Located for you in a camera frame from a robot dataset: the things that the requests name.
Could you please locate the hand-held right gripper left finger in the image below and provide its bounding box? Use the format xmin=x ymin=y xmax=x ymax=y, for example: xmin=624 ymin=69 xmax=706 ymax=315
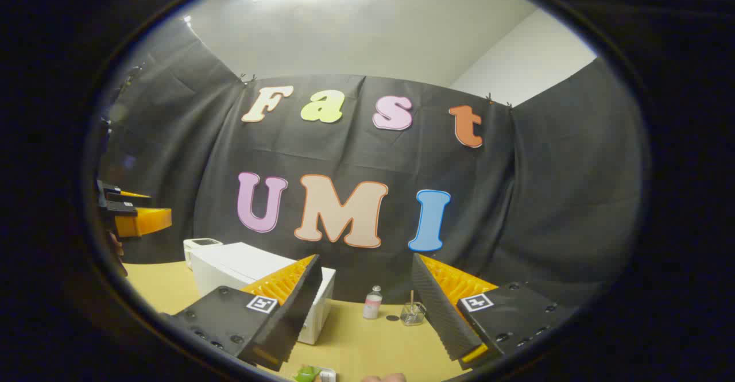
xmin=161 ymin=254 xmax=323 ymax=371

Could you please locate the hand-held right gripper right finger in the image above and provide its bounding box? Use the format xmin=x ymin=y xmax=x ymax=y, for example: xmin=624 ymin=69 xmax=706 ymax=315
xmin=411 ymin=253 xmax=575 ymax=370

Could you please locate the white microwave oven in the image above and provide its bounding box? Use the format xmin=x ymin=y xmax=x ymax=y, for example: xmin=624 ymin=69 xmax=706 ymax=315
xmin=189 ymin=242 xmax=336 ymax=345

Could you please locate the clear glass cup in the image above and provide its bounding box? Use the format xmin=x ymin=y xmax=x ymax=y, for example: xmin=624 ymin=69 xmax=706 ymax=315
xmin=400 ymin=302 xmax=427 ymax=327

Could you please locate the white toaster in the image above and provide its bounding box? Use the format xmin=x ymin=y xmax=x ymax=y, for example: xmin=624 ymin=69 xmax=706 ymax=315
xmin=183 ymin=238 xmax=223 ymax=271

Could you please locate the small pink label bottle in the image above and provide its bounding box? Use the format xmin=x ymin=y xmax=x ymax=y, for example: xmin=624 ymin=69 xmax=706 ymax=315
xmin=362 ymin=285 xmax=383 ymax=320

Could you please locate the black backdrop cloth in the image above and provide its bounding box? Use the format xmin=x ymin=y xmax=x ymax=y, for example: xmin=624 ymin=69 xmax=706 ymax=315
xmin=98 ymin=17 xmax=647 ymax=308

